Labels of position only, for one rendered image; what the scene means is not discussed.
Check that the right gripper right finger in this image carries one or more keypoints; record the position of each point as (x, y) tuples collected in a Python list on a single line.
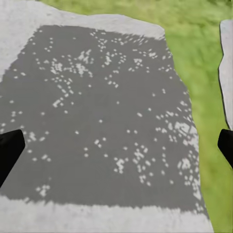
[(225, 144)]

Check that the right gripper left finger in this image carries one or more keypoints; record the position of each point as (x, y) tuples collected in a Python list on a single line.
[(12, 145)]

